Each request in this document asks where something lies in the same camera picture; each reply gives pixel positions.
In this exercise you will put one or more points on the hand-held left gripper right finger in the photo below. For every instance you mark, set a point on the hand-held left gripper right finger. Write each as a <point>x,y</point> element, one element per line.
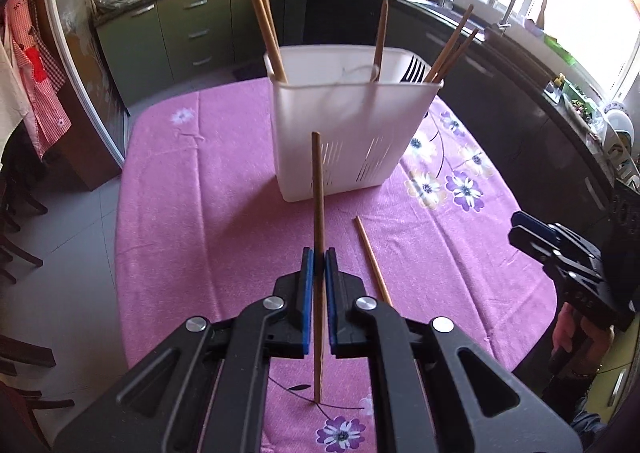
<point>330,303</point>

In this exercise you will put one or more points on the red checkered apron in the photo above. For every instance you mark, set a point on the red checkered apron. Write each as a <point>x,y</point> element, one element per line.
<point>40,98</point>

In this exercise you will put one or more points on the green kitchen cabinet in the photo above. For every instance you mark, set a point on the green kitchen cabinet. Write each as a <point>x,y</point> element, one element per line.
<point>200,33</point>

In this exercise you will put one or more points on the small potted plants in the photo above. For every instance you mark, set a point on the small potted plants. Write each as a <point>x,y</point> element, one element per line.
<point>580,103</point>

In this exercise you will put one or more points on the dark wooden chair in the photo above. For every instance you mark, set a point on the dark wooden chair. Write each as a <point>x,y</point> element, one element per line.
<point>25,350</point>
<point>22,258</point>

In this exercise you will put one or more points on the purple floral tablecloth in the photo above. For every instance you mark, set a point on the purple floral tablecloth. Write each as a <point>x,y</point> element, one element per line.
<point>200,208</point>

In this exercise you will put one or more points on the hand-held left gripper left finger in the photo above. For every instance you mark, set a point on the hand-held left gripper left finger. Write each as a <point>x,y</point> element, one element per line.
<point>310,303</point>

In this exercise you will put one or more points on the dark fork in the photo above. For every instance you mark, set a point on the dark fork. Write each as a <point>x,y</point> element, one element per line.
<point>412,72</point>

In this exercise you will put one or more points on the white framed glass door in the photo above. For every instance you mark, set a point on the white framed glass door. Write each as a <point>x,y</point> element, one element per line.
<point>85,83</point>

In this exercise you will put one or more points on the person's right hand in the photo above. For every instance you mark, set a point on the person's right hand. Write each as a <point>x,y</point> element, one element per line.
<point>602,348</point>

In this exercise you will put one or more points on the steel sink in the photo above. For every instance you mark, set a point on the steel sink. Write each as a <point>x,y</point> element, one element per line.
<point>440,8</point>

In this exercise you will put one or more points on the dark kitchen cabinet run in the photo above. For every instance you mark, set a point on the dark kitchen cabinet run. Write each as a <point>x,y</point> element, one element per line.
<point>500,98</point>

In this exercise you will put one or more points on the white slotted utensil basket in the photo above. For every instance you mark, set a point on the white slotted utensil basket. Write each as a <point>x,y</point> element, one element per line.
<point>350,133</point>

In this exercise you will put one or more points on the steel kitchen faucet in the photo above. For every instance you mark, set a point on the steel kitchen faucet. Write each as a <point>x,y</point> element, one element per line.
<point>510,5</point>

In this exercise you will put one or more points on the green container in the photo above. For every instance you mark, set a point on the green container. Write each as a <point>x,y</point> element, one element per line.
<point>557,45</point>

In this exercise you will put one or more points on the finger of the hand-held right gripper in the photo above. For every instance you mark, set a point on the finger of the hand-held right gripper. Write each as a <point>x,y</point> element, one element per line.
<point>530,243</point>
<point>535,225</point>

